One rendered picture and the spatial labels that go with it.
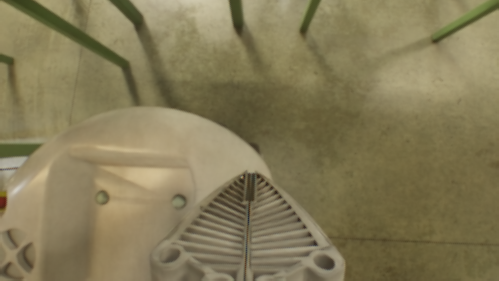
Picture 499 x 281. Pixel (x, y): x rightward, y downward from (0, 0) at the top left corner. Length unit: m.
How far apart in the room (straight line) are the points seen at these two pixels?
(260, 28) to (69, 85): 0.79
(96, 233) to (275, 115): 0.58
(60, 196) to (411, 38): 1.15
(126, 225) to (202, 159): 0.23
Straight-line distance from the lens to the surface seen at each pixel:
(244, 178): 0.18
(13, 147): 0.63
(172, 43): 0.85
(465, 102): 1.06
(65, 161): 0.48
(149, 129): 0.38
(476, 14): 0.95
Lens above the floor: 0.68
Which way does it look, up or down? 84 degrees down
